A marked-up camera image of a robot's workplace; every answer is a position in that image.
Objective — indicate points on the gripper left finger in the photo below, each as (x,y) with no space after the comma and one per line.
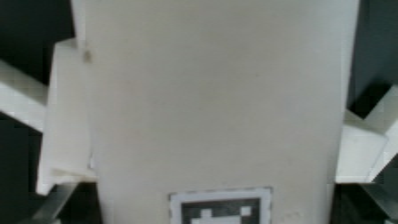
(70,207)

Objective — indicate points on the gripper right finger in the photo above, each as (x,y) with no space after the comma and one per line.
(363,205)

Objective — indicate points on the white cabinet box body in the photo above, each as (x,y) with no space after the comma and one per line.
(47,106)

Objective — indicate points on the white cabinet block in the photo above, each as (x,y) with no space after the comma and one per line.
(216,76)

